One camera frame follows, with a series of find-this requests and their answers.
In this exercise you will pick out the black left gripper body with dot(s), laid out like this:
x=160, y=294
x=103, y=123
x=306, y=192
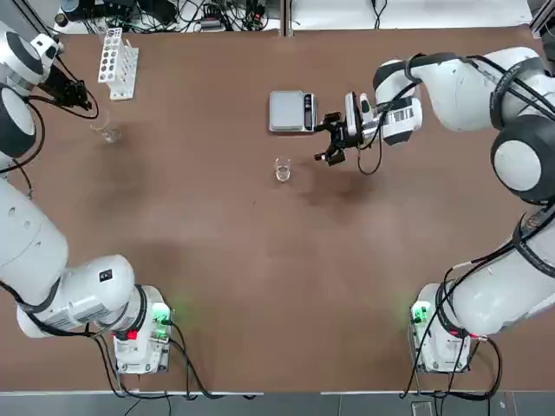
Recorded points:
x=60, y=84

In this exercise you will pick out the aluminium frame post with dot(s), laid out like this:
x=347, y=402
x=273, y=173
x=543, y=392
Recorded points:
x=286, y=17

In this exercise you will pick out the white test tube rack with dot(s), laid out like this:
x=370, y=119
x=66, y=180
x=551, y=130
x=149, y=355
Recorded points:
x=121, y=94

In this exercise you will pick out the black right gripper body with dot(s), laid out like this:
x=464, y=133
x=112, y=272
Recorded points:
x=347, y=136

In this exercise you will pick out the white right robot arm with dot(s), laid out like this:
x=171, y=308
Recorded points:
x=459, y=86

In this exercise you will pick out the small glass beaker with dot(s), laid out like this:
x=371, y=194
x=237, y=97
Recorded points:
x=282, y=173

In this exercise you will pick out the aluminium corner post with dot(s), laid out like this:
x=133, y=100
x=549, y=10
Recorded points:
x=542, y=19
x=37, y=21

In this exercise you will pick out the silver digital balance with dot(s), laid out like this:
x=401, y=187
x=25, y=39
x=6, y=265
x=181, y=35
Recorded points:
x=286, y=108

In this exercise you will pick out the grey floor socket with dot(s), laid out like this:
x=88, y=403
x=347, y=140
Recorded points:
x=421, y=409

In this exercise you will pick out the black tape roll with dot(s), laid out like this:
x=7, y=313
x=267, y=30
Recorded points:
x=56, y=20

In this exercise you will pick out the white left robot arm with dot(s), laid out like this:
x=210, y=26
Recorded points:
x=26, y=234

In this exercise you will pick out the large glass beaker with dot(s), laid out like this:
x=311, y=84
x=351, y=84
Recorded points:
x=108, y=136

